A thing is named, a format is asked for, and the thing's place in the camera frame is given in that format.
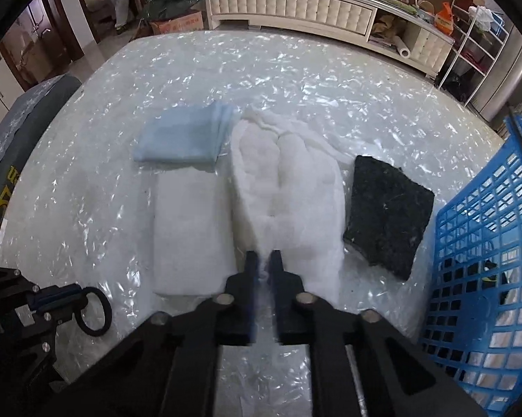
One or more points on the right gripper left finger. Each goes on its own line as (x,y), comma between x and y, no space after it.
(168,365)

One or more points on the cream tufted tv cabinet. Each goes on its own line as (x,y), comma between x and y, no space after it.
(369,24)

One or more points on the silver refrigerator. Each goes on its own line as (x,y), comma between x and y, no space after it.
(502,81)

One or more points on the dark grey chair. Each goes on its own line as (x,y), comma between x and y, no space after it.
(24,125)

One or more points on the blue plastic basket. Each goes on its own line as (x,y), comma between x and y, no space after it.
(473,324)

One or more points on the white foam pad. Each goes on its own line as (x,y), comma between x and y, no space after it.
(194,250)

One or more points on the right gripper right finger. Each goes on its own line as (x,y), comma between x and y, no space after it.
(360,364)

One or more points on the white wire shelf rack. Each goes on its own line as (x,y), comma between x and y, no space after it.
(480,35)

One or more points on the black scouring pad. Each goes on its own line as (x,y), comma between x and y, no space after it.
(389,214)

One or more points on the cardboard box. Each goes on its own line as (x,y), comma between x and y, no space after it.
(187,23)

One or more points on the orange bag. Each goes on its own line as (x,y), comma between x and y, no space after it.
(443,20)

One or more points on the light blue folded cloth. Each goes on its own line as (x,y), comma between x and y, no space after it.
(186,135)

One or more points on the white fluffy batting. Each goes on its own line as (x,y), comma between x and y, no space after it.
(290,196)

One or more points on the white paper roll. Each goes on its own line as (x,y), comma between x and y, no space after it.
(401,47)

